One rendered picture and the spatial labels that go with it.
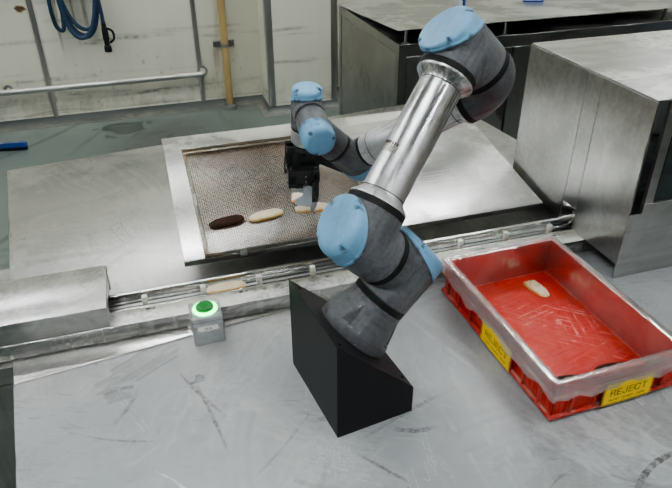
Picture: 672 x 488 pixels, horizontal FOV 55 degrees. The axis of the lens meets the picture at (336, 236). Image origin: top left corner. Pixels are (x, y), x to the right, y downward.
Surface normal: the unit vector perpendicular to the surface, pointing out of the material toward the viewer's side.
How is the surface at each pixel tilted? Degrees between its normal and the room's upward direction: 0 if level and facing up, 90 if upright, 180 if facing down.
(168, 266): 0
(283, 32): 90
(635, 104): 90
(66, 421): 0
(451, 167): 10
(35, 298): 0
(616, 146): 90
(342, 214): 53
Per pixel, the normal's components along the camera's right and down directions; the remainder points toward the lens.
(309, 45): 0.29, 0.50
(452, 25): -0.59, -0.56
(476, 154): 0.04, -0.76
